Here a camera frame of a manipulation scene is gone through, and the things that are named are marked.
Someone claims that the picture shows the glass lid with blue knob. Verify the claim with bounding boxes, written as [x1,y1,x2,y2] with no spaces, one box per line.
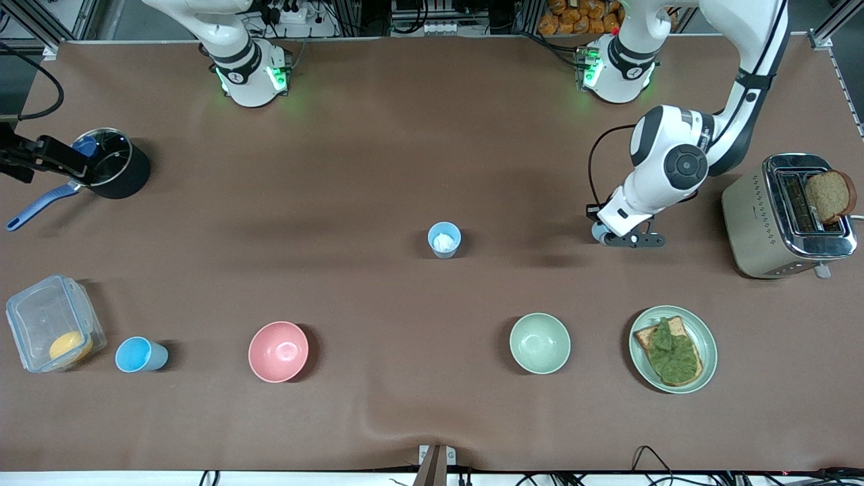
[67,128,132,188]

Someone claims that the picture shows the toast slice with crust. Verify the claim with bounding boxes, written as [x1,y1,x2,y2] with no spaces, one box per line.
[633,315,704,387]

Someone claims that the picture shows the silver beige toaster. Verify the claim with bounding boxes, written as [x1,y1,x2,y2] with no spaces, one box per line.
[721,153,859,281]

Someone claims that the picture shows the light green bowl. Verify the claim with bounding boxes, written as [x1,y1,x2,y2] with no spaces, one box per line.
[509,312,572,375]

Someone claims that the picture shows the green lettuce leaf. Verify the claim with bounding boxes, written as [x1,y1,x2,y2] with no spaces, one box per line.
[648,317,700,384]

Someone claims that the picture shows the light green plate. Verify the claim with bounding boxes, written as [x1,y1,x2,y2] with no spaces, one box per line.
[628,305,718,395]

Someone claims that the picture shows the clear plastic container blue rim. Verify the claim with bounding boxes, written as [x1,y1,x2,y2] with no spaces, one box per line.
[5,274,107,373]

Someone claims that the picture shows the brown table cloth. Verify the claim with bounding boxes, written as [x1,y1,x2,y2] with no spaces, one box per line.
[0,35,864,473]

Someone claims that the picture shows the yellow round food piece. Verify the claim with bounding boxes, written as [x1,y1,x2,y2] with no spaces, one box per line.
[49,331,94,366]

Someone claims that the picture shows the bag of orange buns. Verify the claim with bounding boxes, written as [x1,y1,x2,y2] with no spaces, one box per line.
[538,0,623,36]

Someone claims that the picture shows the brown bread slice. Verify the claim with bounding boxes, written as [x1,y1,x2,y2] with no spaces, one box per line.
[805,169,858,225]

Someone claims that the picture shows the white power strip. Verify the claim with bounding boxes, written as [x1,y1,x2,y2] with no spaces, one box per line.
[260,0,310,25]

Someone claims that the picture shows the pink bowl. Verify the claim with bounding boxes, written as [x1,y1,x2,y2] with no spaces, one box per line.
[248,321,310,383]

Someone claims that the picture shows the metal table clamp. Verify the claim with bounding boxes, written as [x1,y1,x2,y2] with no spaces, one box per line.
[413,443,457,486]

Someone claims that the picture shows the black saucepan with blue handle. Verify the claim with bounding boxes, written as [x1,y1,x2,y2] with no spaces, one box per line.
[5,127,151,232]

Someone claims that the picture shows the aluminium frame profile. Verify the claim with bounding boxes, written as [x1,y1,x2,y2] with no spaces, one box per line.
[0,0,92,53]

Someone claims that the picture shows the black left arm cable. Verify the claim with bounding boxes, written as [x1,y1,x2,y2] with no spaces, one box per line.
[586,0,792,211]

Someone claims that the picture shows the thin black looped cable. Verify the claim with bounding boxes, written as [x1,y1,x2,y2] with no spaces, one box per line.
[631,445,677,486]

